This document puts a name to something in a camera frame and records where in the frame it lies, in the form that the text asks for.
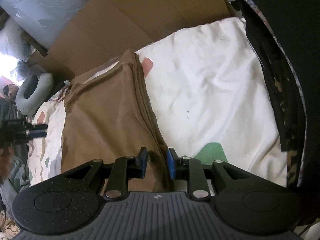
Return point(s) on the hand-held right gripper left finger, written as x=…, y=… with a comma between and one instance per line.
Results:
x=143, y=162

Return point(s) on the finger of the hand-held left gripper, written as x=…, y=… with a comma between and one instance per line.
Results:
x=36, y=133

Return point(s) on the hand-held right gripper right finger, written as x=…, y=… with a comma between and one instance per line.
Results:
x=172, y=165

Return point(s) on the brown t-shirt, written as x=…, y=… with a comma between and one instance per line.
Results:
x=105, y=117

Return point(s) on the person's left forearm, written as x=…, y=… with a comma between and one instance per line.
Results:
x=6, y=162

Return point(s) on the small teddy bear toy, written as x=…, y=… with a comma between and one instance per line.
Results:
x=11, y=91

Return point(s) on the grey neck pillow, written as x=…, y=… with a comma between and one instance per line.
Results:
x=46, y=87

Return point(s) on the grey garment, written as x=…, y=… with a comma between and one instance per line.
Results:
x=17, y=180

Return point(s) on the dark grey flat pad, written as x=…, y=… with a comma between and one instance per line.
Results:
x=55, y=88

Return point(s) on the floral patterned cloth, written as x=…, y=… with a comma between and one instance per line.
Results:
x=63, y=91

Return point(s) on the white blue plastic bag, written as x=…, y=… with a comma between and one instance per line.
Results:
x=22, y=67

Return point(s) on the white pillow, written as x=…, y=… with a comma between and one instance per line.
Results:
x=12, y=40

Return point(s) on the cream bear print blanket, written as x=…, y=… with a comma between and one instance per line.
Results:
x=212, y=80

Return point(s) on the beige crumpled cloth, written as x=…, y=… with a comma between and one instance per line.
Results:
x=10, y=227

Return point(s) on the grey plastic-wrapped mattress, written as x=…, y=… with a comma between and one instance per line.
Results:
x=50, y=5

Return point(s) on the large cardboard sheet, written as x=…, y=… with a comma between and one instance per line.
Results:
x=125, y=17

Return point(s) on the black garment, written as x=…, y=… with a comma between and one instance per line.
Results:
x=300, y=30

